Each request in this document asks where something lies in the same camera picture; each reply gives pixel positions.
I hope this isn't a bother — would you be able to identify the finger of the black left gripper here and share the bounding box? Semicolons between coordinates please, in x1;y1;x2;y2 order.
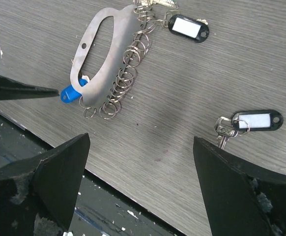
0;75;59;100

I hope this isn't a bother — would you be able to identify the silver key with green tag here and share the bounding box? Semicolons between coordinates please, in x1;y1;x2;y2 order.
133;0;179;10

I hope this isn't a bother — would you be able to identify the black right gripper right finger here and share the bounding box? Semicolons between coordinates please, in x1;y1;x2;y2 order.
193;137;286;236

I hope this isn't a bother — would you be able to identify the loose silver key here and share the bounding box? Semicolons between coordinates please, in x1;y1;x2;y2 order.
214;117;239;149

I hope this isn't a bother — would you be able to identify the black key tag on organizer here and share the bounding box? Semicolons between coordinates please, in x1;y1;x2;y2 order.
168;14;210;43

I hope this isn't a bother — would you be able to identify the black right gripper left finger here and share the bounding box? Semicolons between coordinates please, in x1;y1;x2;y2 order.
0;133;90;236

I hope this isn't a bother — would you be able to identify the blue key tag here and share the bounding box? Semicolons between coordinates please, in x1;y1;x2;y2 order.
60;85;82;103

